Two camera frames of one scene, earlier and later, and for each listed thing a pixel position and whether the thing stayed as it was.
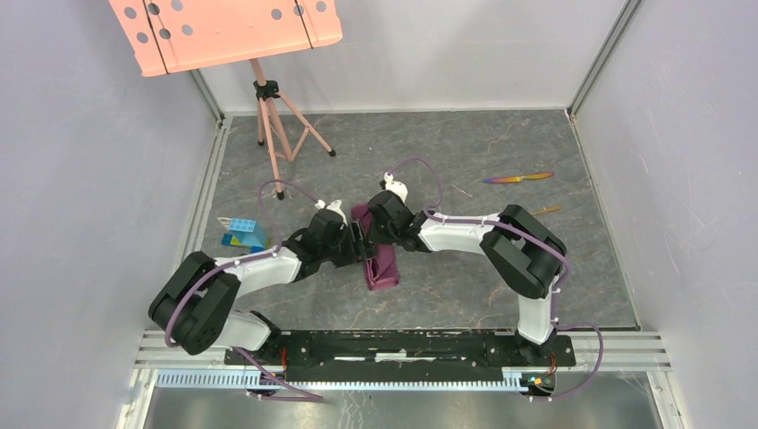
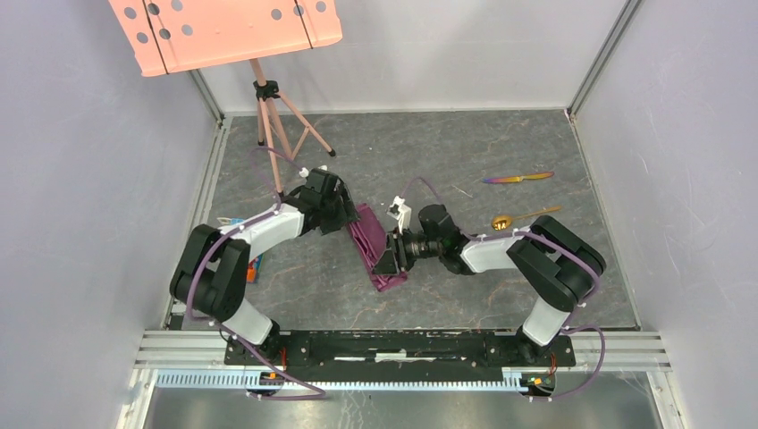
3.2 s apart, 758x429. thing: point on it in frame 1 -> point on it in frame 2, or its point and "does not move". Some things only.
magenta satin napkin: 382,270 does not move
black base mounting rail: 403,357 does not move
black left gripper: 359,250 -> 346,211
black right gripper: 377,237 -> 387,264
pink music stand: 173,36 does not move
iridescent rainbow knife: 517,179 does not move
